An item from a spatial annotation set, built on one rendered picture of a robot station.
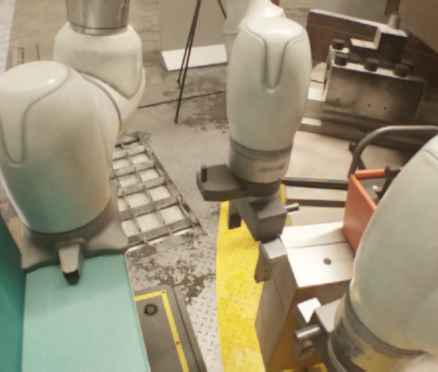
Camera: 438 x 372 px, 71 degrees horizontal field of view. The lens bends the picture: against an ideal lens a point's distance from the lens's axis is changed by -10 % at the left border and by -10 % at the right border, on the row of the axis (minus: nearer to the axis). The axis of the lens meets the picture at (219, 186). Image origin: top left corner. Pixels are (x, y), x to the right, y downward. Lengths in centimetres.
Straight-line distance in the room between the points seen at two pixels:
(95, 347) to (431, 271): 39
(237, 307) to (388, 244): 113
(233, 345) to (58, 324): 84
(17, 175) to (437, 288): 45
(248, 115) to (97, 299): 33
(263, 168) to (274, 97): 11
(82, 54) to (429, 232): 52
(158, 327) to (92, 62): 66
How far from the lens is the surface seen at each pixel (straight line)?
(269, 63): 39
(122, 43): 59
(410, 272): 22
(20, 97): 45
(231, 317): 131
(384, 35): 171
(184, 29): 347
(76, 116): 46
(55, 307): 53
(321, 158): 157
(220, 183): 48
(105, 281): 53
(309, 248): 62
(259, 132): 42
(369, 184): 62
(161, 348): 90
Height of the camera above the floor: 114
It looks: 39 degrees down
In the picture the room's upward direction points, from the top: 3 degrees clockwise
